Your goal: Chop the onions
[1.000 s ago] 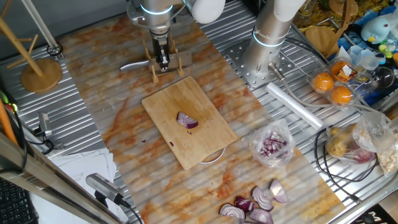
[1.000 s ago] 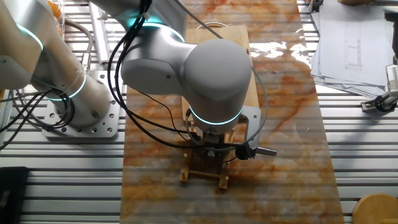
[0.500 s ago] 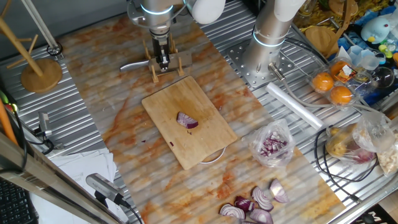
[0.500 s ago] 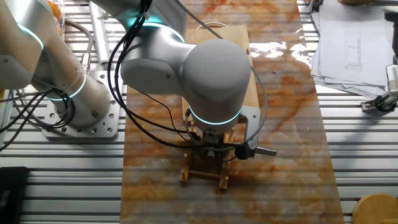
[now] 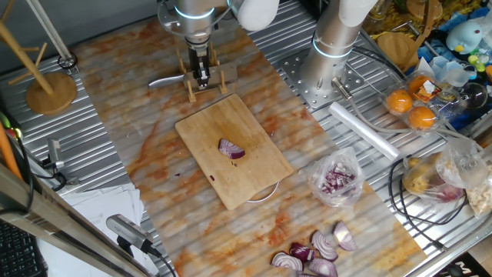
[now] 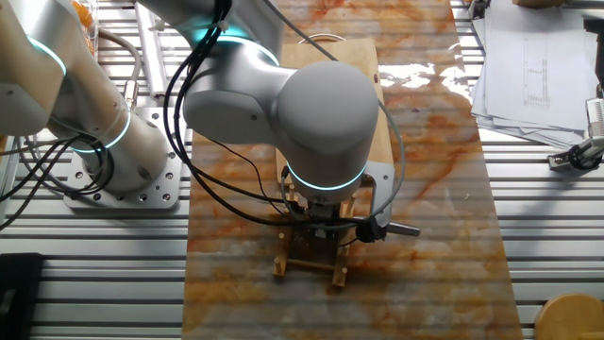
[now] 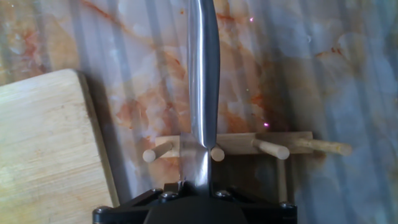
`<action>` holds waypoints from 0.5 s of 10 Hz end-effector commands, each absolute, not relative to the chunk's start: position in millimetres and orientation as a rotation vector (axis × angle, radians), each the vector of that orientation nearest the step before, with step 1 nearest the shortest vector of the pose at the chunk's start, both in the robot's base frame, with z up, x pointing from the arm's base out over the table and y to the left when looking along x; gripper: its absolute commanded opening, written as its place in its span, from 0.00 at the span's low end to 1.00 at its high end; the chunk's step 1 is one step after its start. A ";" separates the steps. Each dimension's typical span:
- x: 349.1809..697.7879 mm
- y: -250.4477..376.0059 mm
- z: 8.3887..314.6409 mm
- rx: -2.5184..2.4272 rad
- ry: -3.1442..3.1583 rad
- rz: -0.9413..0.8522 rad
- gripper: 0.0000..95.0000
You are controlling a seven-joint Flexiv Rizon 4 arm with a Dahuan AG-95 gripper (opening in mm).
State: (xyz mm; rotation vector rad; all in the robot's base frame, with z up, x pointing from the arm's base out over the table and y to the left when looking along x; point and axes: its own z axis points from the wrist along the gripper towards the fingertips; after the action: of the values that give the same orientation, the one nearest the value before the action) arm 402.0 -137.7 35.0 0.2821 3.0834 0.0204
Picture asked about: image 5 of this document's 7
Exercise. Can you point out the wooden mug tree stand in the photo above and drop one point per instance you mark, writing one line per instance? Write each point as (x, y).
(52, 94)

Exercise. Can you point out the glass bowl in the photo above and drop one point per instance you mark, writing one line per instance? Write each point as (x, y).
(474, 96)

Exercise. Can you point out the white paper stack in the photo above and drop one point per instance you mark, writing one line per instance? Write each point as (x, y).
(100, 207)

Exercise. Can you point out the plastic bag of chopped onion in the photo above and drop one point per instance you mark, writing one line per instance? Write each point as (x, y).
(336, 179)

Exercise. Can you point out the orange fruit with sticker label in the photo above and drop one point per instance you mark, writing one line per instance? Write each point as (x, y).
(417, 84)

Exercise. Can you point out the aluminium frame bar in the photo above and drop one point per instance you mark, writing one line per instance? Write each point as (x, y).
(57, 223)

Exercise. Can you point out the metal clamp tool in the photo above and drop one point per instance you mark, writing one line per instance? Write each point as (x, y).
(54, 151)

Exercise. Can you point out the plastic bag of white pieces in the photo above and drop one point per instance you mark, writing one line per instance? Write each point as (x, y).
(480, 196)

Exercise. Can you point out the plastic bag of potatoes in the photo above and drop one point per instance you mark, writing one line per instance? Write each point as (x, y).
(423, 181)

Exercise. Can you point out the white metal rod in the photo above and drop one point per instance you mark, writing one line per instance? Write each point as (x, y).
(48, 29)

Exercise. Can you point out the white plastic wrap roll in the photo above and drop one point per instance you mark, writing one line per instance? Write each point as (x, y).
(365, 131)

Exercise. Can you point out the round wooden tray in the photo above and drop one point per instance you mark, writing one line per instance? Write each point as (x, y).
(396, 50)

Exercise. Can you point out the blue plush toy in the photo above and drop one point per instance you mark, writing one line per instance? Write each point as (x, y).
(463, 36)

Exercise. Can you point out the clear plastic fruit container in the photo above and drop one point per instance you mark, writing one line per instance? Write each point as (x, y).
(442, 107)

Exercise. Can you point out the wooden cutting board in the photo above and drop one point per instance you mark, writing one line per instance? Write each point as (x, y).
(246, 177)

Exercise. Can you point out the steel cleaver knife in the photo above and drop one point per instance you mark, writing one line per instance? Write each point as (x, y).
(165, 81)

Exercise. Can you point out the orange plastic rod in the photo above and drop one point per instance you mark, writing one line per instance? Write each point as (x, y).
(7, 154)

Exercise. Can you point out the black keyboard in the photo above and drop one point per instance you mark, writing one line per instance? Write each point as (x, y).
(17, 254)

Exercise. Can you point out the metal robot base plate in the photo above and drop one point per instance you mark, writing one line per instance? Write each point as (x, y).
(300, 92)

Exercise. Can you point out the orange marble pattern mat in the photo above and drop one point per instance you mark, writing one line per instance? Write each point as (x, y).
(153, 127)

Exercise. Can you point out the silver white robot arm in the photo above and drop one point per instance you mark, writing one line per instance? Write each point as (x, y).
(330, 38)

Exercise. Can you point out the wooden peg knife rack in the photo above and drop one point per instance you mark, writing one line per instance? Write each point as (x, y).
(191, 94)

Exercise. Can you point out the silver depth camera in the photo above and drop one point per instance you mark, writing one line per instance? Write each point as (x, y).
(127, 231)

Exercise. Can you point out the clear plastic cup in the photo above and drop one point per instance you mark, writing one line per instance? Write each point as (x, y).
(449, 73)

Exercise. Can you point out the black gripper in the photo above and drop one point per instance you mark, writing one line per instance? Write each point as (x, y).
(199, 59)

